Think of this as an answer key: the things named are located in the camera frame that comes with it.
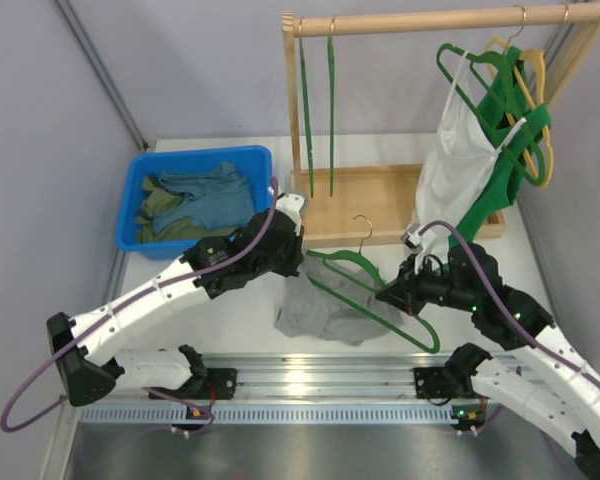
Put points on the yellow hanger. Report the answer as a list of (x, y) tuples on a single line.
[(538, 169)]

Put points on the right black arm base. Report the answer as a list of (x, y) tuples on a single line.
[(441, 384)]

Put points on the olive green garment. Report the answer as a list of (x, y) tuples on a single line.
[(157, 201)]

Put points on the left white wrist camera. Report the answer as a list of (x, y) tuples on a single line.
[(291, 204)]

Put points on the green tank top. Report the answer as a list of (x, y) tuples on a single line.
[(503, 187)]

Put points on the blue plastic bin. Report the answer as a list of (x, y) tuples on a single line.
[(253, 162)]

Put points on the perforated cable duct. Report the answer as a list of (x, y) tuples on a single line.
[(278, 414)]

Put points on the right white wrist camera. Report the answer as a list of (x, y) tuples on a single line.
[(420, 241)]

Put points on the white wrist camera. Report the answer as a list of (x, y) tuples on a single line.
[(291, 204), (420, 241)]

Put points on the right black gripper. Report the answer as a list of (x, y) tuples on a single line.
[(403, 292)]

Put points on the white tank top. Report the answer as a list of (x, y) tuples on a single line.
[(461, 161)]

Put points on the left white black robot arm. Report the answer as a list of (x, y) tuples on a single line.
[(92, 349)]

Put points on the grey tank top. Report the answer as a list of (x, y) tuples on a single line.
[(322, 302)]

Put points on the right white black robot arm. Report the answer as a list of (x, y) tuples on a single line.
[(567, 405)]

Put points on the wooden clothes rack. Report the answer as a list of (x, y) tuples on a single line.
[(385, 194)]

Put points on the teal blue garment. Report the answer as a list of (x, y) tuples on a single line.
[(218, 199)]

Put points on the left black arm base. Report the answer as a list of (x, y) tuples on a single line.
[(204, 383)]

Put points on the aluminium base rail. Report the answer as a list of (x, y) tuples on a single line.
[(304, 378)]

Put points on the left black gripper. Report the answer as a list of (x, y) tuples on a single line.
[(290, 251)]

